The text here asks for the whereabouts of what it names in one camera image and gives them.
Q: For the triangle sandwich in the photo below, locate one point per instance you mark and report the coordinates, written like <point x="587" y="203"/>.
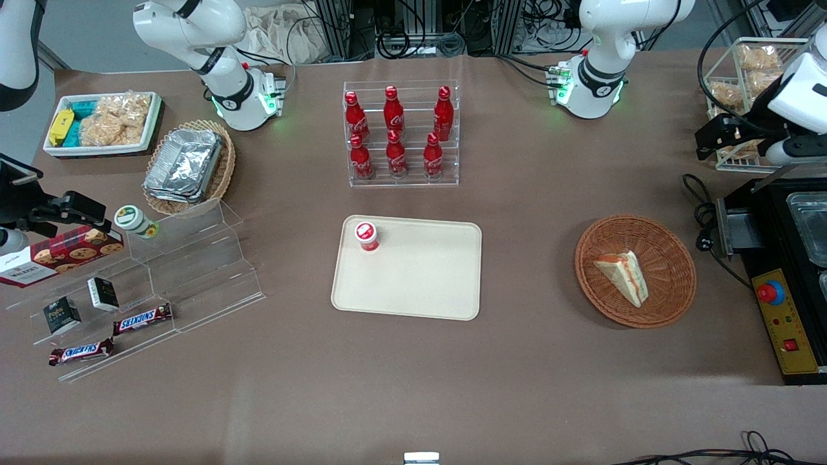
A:
<point x="623" y="276"/>

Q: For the small black white carton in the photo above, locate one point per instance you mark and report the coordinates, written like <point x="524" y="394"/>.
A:
<point x="62" y="315"/>
<point x="103" y="294"/>

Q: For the steel pan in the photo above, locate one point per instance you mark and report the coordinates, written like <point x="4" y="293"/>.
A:
<point x="811" y="229"/>

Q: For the white rectangular plastic bin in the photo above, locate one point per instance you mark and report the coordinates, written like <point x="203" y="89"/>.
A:
<point x="97" y="150"/>

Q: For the green lid white cup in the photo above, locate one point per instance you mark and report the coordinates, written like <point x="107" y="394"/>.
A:
<point x="134" y="221"/>

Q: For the black machine with yellow panel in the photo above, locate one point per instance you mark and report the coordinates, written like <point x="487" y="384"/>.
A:
<point x="769" y="258"/>

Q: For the clear acrylic stepped stand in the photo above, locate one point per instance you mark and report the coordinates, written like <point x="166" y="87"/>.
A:
<point x="194" y="271"/>

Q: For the round brown wicker basket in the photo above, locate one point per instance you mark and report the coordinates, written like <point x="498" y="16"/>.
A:
<point x="669" y="271"/>

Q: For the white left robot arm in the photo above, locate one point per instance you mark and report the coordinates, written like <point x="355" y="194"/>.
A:
<point x="607" y="39"/>

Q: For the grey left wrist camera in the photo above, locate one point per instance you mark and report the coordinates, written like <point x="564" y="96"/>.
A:
<point x="796" y="152"/>

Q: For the red white yogurt cup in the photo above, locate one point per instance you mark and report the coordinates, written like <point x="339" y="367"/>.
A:
<point x="366" y="236"/>

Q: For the yellow snack pack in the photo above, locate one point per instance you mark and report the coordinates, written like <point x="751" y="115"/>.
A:
<point x="61" y="126"/>

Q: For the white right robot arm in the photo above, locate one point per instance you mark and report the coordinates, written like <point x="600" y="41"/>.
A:
<point x="194" y="26"/>

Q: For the red cola bottle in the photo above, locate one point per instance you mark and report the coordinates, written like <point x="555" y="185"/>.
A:
<point x="361" y="161"/>
<point x="443" y="116"/>
<point x="393" y="113"/>
<point x="356" y="119"/>
<point x="433" y="160"/>
<point x="397" y="158"/>

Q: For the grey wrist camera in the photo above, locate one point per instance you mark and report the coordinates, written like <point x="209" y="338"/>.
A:
<point x="796" y="152"/>
<point x="10" y="242"/>

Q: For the silver foil container stack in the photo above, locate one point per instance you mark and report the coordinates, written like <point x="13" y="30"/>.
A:
<point x="184" y="165"/>

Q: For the clear bag of rice crackers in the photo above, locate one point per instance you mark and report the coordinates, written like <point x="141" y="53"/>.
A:
<point x="116" y="119"/>

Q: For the teal snack pack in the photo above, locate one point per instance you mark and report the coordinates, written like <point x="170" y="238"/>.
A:
<point x="84" y="108"/>
<point x="73" y="134"/>

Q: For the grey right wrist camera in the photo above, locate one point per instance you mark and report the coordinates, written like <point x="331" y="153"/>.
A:
<point x="10" y="242"/>

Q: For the small silver metal block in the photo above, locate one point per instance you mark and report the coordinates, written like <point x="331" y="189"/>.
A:
<point x="421" y="458"/>

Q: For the oval tan wicker basket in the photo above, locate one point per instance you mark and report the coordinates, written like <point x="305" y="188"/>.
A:
<point x="223" y="177"/>

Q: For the red cookie box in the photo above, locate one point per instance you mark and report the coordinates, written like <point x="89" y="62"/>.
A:
<point x="64" y="253"/>

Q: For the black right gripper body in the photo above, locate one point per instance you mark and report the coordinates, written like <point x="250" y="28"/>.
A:
<point x="14" y="201"/>

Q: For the clear acrylic bottle rack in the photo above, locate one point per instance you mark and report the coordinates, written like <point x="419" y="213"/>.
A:
<point x="413" y="182"/>

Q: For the beige plastic tray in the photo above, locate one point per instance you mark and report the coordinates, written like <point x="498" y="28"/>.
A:
<point x="426" y="278"/>

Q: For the beige cloth bag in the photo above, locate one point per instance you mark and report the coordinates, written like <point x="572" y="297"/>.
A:
<point x="278" y="35"/>

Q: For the brown Snickers bar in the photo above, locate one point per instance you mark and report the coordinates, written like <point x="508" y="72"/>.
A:
<point x="142" y="319"/>
<point x="81" y="352"/>

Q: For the bagged fried snack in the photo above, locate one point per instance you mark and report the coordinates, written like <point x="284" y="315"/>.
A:
<point x="761" y="82"/>
<point x="736" y="152"/>
<point x="725" y="95"/>
<point x="759" y="57"/>

